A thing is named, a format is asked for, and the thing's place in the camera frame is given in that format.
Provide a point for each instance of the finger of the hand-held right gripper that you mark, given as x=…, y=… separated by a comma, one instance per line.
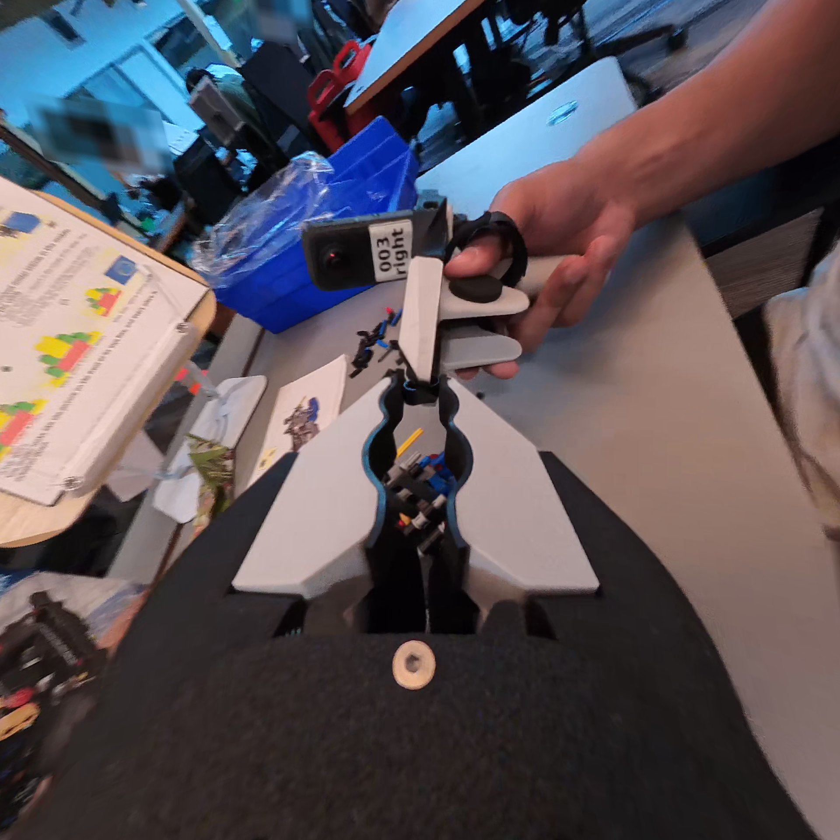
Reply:
x=420, y=315

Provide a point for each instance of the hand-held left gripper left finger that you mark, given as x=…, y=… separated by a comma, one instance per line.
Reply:
x=308, y=518

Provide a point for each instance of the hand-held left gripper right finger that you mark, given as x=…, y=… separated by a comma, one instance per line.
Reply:
x=525, y=518

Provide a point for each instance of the pile of small lego pins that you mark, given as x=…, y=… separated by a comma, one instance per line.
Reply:
x=374, y=341

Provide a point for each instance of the lego vehicle chassis model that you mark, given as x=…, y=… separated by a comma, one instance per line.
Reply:
x=420, y=485

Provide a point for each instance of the lego instruction booklet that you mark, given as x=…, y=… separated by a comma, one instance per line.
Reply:
x=315, y=394

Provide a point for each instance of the person's right forearm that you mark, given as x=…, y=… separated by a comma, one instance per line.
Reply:
x=722, y=105

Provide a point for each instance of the lego set box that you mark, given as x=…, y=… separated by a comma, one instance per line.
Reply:
x=52, y=656

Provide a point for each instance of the person's right hand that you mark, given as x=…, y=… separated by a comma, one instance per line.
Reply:
x=577, y=210

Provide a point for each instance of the blue plastic bin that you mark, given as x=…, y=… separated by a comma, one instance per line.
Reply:
x=367, y=197

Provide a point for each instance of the clear plastic bag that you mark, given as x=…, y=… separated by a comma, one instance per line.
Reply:
x=275, y=210

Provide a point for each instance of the floral origami paper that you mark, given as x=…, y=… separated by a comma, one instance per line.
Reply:
x=213, y=472

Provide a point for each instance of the orange object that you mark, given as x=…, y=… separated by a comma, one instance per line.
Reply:
x=190, y=382

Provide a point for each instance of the red plastic carrier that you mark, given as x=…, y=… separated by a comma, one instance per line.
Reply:
x=341, y=72

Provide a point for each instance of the background work table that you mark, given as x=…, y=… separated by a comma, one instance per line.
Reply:
x=407, y=46

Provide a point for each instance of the instruction sheet on stand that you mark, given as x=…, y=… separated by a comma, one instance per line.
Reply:
x=26, y=525

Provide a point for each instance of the printed instruction sheet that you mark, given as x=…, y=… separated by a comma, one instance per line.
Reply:
x=65, y=328

